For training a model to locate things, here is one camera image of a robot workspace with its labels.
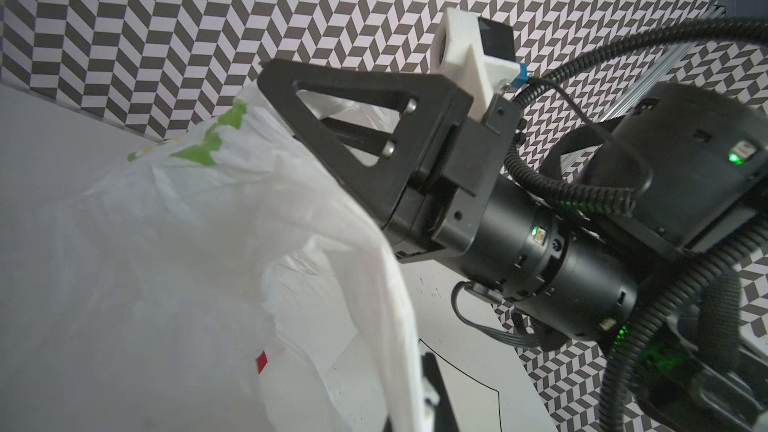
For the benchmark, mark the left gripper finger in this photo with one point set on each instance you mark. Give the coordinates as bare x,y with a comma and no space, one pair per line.
437,396

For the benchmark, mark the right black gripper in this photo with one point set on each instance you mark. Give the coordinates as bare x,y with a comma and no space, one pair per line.
402,145

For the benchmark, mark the white plastic bag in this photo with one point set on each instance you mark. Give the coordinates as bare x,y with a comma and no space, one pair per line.
218,281

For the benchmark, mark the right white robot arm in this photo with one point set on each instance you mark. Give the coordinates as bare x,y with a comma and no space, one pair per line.
628,235

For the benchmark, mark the white mat black border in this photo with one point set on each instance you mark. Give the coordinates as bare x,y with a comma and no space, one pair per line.
474,405

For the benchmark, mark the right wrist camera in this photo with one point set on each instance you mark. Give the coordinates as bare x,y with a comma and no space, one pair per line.
479,55

